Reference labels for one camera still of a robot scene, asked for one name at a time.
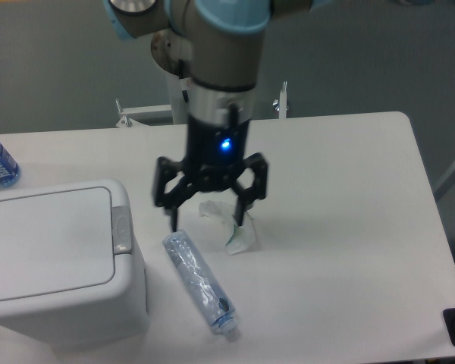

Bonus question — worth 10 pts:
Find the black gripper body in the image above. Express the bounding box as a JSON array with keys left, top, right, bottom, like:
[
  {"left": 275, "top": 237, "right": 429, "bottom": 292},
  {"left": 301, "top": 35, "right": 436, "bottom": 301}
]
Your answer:
[{"left": 182, "top": 115, "right": 249, "bottom": 192}]

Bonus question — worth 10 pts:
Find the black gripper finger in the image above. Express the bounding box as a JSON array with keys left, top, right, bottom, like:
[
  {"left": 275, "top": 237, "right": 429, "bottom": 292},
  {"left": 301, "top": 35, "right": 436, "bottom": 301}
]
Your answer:
[
  {"left": 153, "top": 156, "right": 193, "bottom": 231},
  {"left": 231, "top": 152, "right": 268, "bottom": 226}
]

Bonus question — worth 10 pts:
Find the white plastic trash can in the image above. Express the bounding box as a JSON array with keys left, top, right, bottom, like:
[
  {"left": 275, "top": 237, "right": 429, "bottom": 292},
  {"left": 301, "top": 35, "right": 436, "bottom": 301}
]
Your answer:
[{"left": 0, "top": 179, "right": 150, "bottom": 346}]

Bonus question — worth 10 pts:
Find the white trash can lid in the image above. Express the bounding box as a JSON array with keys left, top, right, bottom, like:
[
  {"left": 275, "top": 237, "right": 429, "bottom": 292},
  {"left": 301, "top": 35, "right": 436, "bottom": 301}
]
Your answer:
[{"left": 0, "top": 187, "right": 115, "bottom": 302}]

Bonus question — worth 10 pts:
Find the clear plastic bottle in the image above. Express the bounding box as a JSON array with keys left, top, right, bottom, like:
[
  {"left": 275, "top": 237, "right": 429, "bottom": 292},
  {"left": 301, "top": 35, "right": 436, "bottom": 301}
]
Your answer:
[{"left": 162, "top": 230, "right": 240, "bottom": 342}]

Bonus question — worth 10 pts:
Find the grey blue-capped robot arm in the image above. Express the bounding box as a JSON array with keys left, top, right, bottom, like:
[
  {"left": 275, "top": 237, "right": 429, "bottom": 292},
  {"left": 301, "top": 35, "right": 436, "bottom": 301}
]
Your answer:
[{"left": 104, "top": 1, "right": 321, "bottom": 230}]

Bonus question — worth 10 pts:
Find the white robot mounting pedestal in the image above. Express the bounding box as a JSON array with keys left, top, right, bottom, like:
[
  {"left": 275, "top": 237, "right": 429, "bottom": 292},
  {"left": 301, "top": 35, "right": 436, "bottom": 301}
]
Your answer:
[{"left": 115, "top": 80, "right": 290, "bottom": 128}]

